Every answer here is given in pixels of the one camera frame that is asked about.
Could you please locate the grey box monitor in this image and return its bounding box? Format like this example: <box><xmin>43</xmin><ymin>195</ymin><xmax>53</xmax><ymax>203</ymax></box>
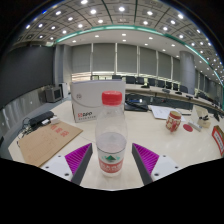
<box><xmin>44</xmin><ymin>84</ymin><xmax>64</xmax><ymax>104</ymax></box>

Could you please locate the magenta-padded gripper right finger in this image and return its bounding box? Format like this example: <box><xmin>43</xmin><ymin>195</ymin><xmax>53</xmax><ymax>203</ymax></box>
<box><xmin>132</xmin><ymin>143</ymin><xmax>183</xmax><ymax>185</ymax></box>

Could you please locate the red and cream mug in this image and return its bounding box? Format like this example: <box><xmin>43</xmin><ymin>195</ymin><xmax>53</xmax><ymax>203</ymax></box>
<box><xmin>165</xmin><ymin>110</ymin><xmax>183</xmax><ymax>133</ymax></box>

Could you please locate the flat round red coaster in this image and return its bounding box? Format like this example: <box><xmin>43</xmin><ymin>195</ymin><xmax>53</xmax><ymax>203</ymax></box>
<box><xmin>182</xmin><ymin>123</ymin><xmax>194</xmax><ymax>133</ymax></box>

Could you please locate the clear red-capped water bottle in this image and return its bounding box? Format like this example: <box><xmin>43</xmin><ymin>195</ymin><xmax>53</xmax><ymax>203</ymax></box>
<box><xmin>95</xmin><ymin>90</ymin><xmax>129</xmax><ymax>178</ymax></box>

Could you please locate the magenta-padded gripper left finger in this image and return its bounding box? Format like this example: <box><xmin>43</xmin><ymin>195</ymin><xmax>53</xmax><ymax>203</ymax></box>
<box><xmin>41</xmin><ymin>143</ymin><xmax>93</xmax><ymax>185</ymax></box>

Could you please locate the group of ceiling lights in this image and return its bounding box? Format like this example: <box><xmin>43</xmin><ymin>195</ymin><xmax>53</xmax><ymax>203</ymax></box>
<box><xmin>23</xmin><ymin>0</ymin><xmax>224</xmax><ymax>84</ymax></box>

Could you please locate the small white remote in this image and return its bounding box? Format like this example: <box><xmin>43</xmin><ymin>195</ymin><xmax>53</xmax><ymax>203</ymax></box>
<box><xmin>188</xmin><ymin>120</ymin><xmax>203</xmax><ymax>132</ymax></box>

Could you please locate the brown paper envelope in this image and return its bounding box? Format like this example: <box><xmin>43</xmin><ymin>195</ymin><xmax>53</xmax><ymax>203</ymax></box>
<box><xmin>17</xmin><ymin>120</ymin><xmax>84</xmax><ymax>168</ymax></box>

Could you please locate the white printed paper sheet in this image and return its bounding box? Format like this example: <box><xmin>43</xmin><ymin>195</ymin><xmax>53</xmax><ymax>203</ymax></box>
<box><xmin>148</xmin><ymin>104</ymin><xmax>187</xmax><ymax>123</ymax></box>

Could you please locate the row of black desk microphones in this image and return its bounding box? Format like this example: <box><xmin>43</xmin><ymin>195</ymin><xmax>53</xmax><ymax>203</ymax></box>
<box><xmin>140</xmin><ymin>83</ymin><xmax>196</xmax><ymax>101</ymax></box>

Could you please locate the black power adapter box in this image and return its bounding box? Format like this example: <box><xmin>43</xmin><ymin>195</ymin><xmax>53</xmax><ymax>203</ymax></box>
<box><xmin>28</xmin><ymin>110</ymin><xmax>56</xmax><ymax>129</ymax></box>

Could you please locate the row of black office chairs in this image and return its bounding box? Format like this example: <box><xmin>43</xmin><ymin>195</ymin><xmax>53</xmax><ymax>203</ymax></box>
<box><xmin>111</xmin><ymin>74</ymin><xmax>214</xmax><ymax>101</ymax></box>

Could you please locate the black conference desk phone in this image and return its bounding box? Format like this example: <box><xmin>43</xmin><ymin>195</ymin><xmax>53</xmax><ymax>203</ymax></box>
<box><xmin>124</xmin><ymin>93</ymin><xmax>149</xmax><ymax>113</ymax></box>

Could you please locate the large white cardboard box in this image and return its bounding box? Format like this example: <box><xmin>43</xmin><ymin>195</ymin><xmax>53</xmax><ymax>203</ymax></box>
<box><xmin>69</xmin><ymin>78</ymin><xmax>127</xmax><ymax>124</ymax></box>

